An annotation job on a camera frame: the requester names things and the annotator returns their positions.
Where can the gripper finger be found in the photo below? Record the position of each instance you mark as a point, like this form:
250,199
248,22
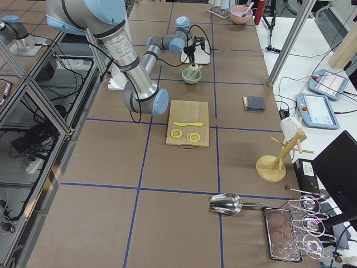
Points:
191,59

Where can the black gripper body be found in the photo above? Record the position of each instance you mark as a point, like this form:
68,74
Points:
190,50

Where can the translucent white spoon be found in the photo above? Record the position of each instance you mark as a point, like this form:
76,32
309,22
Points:
193,77

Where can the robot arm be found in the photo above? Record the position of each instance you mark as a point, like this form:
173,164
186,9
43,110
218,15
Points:
106,21

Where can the mint green bowl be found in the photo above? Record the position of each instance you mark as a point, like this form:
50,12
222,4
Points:
186,75

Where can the pink ice bowl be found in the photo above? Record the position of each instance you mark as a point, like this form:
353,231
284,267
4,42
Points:
240,15

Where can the long bar spoon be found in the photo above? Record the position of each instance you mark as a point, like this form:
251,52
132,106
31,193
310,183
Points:
322,194

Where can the cream bear serving tray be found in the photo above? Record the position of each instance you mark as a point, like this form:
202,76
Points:
201,56

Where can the pastel cup rack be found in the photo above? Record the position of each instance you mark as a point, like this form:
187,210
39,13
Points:
220,8

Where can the bamboo cutting board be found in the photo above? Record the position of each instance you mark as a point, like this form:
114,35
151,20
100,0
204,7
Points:
188,111

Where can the yellow plastic knife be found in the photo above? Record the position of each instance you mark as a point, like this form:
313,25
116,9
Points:
184,124

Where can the grey folded cloth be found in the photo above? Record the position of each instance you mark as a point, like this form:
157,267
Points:
253,103

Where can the lower lemon slice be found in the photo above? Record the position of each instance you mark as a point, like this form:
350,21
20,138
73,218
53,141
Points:
176,133

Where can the lemon slice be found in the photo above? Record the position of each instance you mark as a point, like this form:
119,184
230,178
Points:
193,137
176,133

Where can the upper lemon slice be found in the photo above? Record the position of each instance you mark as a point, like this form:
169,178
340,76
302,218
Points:
193,137

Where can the black tripod stand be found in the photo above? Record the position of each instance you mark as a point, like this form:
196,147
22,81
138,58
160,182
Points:
270,26

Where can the white paper box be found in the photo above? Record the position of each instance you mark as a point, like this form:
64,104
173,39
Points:
290,126

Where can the wooden cup tree stand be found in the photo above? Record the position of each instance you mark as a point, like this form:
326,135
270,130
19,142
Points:
271,168

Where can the near teach pendant tablet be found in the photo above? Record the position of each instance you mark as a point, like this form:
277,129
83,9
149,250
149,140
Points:
316,111

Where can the teach pendant tablet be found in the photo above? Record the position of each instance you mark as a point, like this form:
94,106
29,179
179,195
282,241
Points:
325,82
316,111

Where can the far teach pendant tablet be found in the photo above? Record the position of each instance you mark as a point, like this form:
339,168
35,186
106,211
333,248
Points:
325,82

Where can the steel ice scoop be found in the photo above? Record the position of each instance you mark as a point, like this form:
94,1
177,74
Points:
231,204

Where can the black computer monitor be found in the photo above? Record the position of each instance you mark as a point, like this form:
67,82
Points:
335,166

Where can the black wooden glass tray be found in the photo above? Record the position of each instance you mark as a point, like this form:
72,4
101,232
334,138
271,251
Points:
278,223

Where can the clear wine glass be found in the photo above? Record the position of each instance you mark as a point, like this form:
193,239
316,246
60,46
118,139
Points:
289,250

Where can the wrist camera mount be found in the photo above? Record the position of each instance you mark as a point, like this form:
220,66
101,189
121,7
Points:
200,41

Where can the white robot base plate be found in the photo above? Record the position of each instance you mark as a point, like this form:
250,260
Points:
118,80

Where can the aluminium frame post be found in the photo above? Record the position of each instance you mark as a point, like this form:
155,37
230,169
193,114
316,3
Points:
293,34

